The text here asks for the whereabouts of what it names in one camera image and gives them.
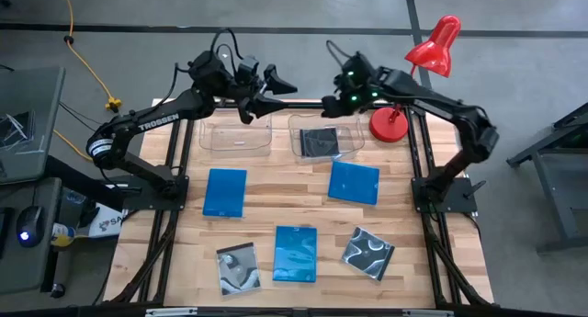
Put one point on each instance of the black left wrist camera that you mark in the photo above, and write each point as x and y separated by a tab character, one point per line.
248	69

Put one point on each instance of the yellow bottle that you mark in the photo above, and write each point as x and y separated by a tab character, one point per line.
62	234

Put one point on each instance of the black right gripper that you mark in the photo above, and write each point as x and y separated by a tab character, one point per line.
363	96

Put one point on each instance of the grey desk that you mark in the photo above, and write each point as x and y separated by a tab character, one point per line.
23	271
41	124

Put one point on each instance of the black jewel case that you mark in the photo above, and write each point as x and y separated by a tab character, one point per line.
319	142

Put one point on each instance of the grey metal table frame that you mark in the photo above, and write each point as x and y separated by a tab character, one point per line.
551	193

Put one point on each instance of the black diagonal beam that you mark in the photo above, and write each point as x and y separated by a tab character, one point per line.
82	184

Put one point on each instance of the clear plastic bin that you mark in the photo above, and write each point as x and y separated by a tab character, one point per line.
229	142
353	138

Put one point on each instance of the blue disc case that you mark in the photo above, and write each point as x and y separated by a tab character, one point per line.
295	254
353	183
224	193

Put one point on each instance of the clear jewel case pile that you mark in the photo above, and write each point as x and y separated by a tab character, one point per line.
16	128

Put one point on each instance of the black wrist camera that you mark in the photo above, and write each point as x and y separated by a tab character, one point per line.
248	69
353	69

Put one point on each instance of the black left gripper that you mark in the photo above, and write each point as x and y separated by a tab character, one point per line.
243	94

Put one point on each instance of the black caster wheel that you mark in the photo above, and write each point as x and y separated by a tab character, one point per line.
58	290

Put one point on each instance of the black table frame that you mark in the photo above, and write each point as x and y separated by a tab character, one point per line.
415	156

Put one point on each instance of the silver metal bracket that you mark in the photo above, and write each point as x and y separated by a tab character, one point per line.
427	313
172	312

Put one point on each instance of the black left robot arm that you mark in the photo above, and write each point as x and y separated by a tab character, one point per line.
156	119

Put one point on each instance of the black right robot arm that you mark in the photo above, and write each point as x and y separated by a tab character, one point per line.
459	115

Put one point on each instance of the white bag with logo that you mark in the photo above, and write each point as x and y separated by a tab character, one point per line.
108	223

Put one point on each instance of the red desk lamp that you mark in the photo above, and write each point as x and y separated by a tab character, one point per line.
388	126

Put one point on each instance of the black computer mouse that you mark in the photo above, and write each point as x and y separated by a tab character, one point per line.
30	225

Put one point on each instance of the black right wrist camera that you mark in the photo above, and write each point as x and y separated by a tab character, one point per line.
353	69

